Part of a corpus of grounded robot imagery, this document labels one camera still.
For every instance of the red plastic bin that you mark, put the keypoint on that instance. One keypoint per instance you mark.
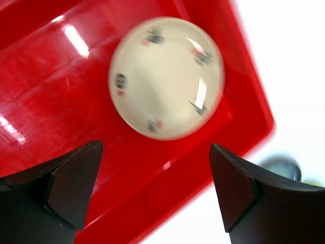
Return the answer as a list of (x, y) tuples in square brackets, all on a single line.
[(55, 58)]

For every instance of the beige plate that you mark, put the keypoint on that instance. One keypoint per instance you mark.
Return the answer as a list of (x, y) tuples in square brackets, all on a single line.
[(166, 78)]

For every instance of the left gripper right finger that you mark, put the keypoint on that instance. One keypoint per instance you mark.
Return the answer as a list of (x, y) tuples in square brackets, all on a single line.
[(259, 206)]

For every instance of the blue patterned grey plate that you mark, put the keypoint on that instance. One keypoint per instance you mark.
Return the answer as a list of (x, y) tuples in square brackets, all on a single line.
[(283, 165)]

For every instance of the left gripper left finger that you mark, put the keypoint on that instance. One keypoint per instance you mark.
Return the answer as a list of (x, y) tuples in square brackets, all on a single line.
[(48, 203)]

